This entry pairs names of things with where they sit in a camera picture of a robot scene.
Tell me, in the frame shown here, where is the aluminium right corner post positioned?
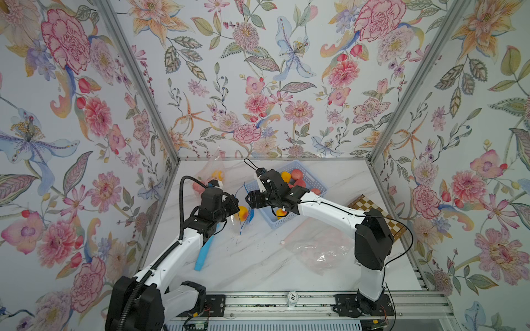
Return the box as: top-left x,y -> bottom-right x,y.
367,0 -> 468,166

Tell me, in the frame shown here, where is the yellow peach in basket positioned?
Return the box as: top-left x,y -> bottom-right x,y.
280,172 -> 291,183

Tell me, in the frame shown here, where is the red peach with green stem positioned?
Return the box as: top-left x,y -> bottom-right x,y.
294,179 -> 306,188

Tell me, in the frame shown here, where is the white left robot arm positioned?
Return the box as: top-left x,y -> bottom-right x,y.
105,187 -> 240,330

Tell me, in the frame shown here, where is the aluminium corner post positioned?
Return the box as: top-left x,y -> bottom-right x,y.
94,0 -> 180,166
367,0 -> 468,166

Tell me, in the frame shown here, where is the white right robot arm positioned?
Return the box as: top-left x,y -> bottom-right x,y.
246,168 -> 394,303

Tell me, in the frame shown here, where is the yellow red peach front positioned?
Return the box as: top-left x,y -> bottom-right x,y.
275,209 -> 288,219

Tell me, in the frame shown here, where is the black corrugated cable hose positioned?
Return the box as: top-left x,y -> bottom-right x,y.
115,175 -> 208,331

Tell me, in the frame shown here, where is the blue toy microphone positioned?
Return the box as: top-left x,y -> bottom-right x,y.
194,236 -> 215,272

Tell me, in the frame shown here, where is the aluminium left corner post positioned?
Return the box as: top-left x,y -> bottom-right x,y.
94,0 -> 180,166

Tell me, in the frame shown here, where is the light blue perforated basket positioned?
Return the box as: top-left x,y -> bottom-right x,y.
244,159 -> 328,230

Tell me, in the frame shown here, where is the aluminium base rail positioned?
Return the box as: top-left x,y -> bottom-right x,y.
164,290 -> 459,330

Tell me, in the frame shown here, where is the pink peach in basket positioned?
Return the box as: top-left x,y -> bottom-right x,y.
291,169 -> 304,181

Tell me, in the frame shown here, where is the clear blue-zipper zip bag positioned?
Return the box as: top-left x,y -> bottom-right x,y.
229,182 -> 255,236

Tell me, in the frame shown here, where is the clear pink-zipper zip bag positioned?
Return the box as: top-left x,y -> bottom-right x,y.
195,148 -> 226,187

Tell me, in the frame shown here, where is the wooden chessboard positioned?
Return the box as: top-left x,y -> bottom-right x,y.
347,194 -> 407,243

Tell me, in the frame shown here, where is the crumpled clear pink bag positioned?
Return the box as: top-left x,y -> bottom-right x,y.
281,218 -> 353,275

